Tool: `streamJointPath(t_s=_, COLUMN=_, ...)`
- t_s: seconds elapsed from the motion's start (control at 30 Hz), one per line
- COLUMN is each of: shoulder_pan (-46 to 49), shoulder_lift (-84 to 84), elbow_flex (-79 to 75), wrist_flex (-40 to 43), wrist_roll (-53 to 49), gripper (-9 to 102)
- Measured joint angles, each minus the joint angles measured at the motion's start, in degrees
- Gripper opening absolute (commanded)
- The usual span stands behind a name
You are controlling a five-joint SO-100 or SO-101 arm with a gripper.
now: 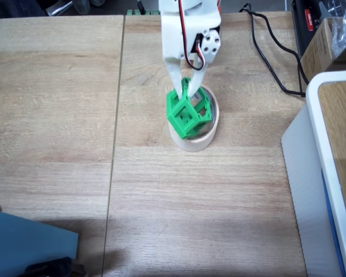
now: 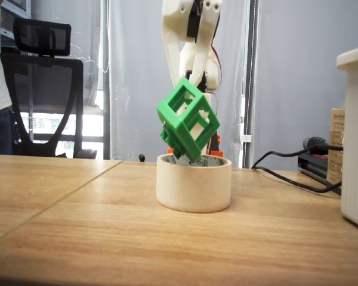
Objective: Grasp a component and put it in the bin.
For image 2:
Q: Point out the green printed cage component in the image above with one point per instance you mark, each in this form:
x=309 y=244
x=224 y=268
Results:
x=179 y=125

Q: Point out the beige masking tape roll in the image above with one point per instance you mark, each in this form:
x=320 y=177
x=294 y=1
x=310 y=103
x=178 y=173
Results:
x=194 y=187

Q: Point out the small black plug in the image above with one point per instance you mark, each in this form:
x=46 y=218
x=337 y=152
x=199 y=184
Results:
x=142 y=157

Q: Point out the black mesh office chair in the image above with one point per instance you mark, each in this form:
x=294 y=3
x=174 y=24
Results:
x=47 y=77

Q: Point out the small white clip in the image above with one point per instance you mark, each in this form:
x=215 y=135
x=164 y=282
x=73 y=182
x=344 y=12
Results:
x=246 y=138

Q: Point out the brown cardboard box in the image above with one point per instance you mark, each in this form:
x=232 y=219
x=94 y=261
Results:
x=335 y=134

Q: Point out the grey background shelf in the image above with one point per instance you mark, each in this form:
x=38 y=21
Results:
x=15 y=9

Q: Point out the black power supply device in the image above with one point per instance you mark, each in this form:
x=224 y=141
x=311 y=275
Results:
x=311 y=167

